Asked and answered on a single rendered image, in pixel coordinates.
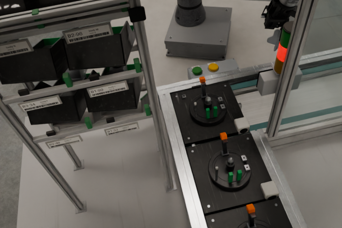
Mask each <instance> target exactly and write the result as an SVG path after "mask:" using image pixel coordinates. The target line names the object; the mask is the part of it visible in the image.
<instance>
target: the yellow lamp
mask: <svg viewBox="0 0 342 228"><path fill-rule="evenodd" d="M282 67H283V62H282V61H280V60H279V59H278V58H277V55H276V60H275V64H274V70H275V72H277V73H278V74H281V71H282Z"/></svg>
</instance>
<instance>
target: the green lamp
mask: <svg viewBox="0 0 342 228"><path fill-rule="evenodd" d="M290 36H291V34H289V33H287V32H286V31H284V29H282V33H281V37H280V44H281V46H282V47H284V48H286V49H287V48H288V44H289V40H290Z"/></svg>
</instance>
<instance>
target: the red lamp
mask: <svg viewBox="0 0 342 228"><path fill-rule="evenodd" d="M286 52H287V49H286V48H284V47H282V46H281V44H280V42H279V47H278V51H277V58H278V59H279V60H280V61H282V62H284V59H285V55H286Z"/></svg>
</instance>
